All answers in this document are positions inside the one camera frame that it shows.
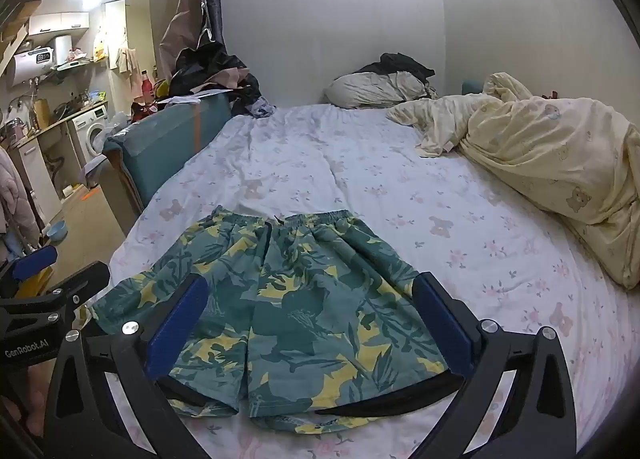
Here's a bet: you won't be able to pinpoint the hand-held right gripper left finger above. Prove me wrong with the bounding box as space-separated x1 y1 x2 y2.
42 275 211 459

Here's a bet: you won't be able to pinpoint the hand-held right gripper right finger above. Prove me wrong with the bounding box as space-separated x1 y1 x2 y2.
413 271 581 459

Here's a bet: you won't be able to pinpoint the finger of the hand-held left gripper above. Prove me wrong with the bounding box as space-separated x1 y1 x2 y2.
0 261 111 315
0 245 58 290

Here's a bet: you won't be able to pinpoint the green yellow floral pants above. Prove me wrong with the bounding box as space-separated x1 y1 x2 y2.
92 206 451 436

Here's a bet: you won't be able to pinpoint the yellow plastic object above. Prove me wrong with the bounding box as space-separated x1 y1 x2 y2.
15 266 53 299

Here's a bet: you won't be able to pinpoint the blue bowl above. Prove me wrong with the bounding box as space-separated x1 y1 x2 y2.
45 220 69 245

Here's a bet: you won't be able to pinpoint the pink jacket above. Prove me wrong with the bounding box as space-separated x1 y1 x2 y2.
0 146 41 250

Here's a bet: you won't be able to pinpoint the bed with white floral sheet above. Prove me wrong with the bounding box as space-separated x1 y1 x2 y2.
82 101 640 459

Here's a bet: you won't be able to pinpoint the white washing machine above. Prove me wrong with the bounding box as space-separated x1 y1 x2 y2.
70 104 113 157

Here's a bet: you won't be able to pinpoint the wooden cutting board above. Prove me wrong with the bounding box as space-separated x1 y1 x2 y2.
32 98 51 130

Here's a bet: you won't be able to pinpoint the teal upholstered bed board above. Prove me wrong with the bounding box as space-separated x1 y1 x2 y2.
102 98 233 220

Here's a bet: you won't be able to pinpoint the white water heater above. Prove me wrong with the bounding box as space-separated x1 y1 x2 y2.
5 49 57 88

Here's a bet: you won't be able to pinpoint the pale yellow bear-print duvet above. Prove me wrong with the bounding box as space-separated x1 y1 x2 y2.
386 72 640 290

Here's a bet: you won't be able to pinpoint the white paper sheet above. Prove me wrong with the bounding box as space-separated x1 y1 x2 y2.
160 89 233 104

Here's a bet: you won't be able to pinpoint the hanging towel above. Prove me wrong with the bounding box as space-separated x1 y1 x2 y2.
117 46 143 84

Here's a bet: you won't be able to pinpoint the small patterned cloth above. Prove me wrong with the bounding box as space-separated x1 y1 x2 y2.
247 96 276 118

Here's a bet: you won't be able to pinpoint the pile of dark clothes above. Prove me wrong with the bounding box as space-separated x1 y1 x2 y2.
169 42 263 114

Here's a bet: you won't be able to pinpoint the beige pillow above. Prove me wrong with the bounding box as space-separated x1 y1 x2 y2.
322 71 431 110

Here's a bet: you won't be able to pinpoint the black garment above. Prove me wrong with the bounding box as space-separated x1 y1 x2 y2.
352 53 436 84

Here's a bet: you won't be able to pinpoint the white wall cabinet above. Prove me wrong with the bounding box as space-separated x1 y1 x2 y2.
27 11 91 36

